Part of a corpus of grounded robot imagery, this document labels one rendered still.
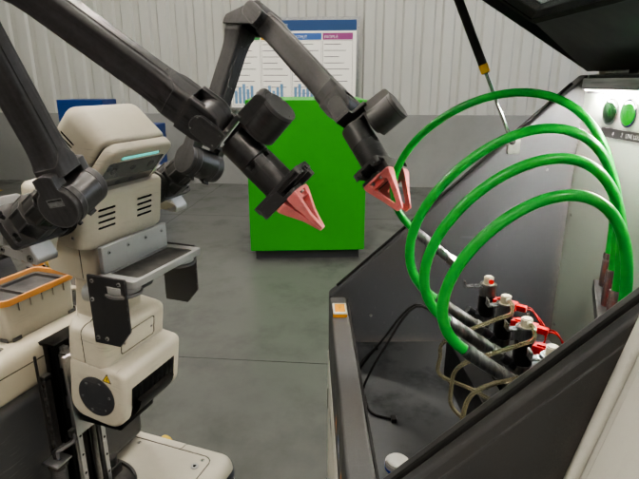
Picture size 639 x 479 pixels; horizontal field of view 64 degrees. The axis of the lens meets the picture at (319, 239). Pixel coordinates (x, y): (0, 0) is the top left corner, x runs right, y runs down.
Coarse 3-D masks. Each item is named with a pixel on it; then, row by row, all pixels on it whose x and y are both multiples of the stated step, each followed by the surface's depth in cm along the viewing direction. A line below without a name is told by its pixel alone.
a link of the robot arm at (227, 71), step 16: (256, 0) 122; (224, 16) 128; (240, 16) 125; (224, 32) 128; (240, 32) 126; (256, 32) 130; (224, 48) 128; (240, 48) 127; (224, 64) 127; (240, 64) 128; (224, 80) 127; (224, 96) 127; (192, 144) 125; (176, 160) 128; (192, 160) 124
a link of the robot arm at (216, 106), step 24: (24, 0) 74; (48, 0) 73; (72, 0) 75; (48, 24) 75; (72, 24) 74; (96, 24) 75; (96, 48) 76; (120, 48) 75; (144, 48) 79; (120, 72) 77; (144, 72) 77; (168, 72) 78; (144, 96) 79; (168, 96) 77; (192, 96) 77; (216, 96) 82; (216, 120) 78
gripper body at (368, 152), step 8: (360, 144) 99; (368, 144) 99; (376, 144) 99; (360, 152) 99; (368, 152) 98; (376, 152) 98; (384, 152) 99; (360, 160) 99; (368, 160) 98; (376, 160) 94; (360, 168) 96; (368, 168) 97; (360, 176) 96; (368, 176) 99
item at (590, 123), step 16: (480, 96) 87; (496, 96) 86; (512, 96) 85; (528, 96) 84; (544, 96) 83; (560, 96) 82; (448, 112) 89; (576, 112) 82; (432, 128) 91; (592, 128) 82; (608, 144) 82; (400, 160) 94; (608, 240) 86; (608, 256) 86
